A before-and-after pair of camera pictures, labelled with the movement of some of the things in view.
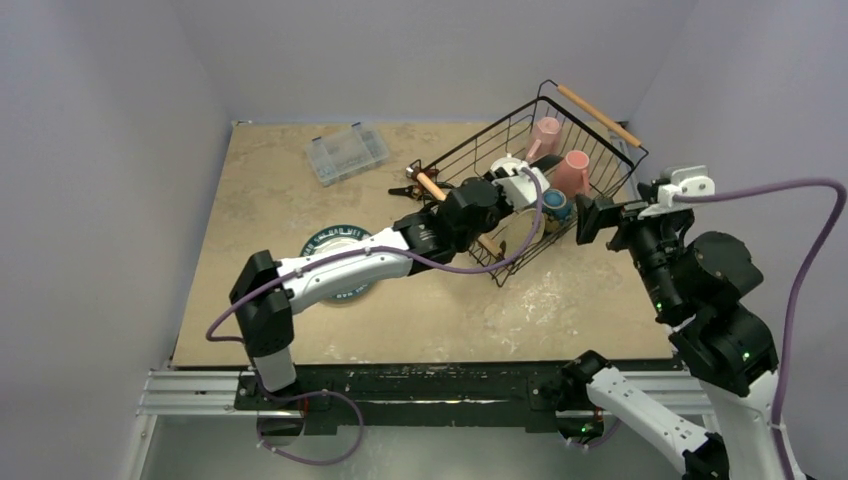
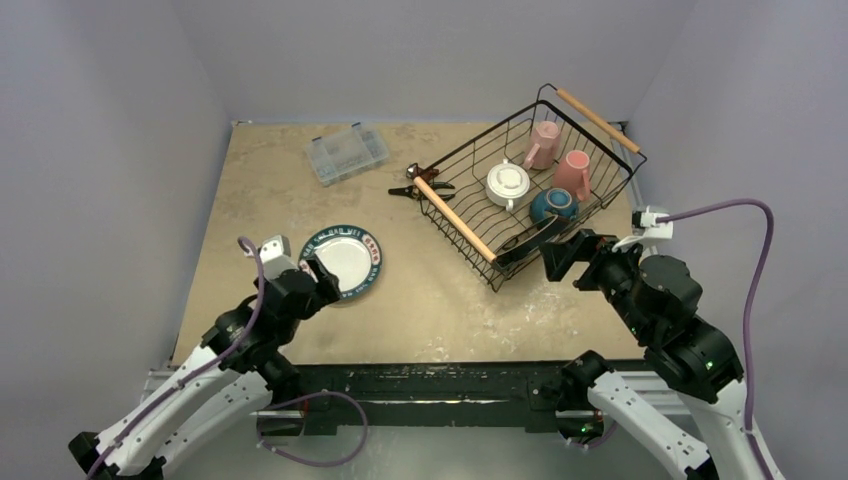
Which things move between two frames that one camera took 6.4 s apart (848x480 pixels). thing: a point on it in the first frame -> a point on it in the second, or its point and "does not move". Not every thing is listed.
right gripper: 592,220 -> 586,253
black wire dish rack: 558,153 does not move
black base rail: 325,402 does not move
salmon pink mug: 571,177 does not move
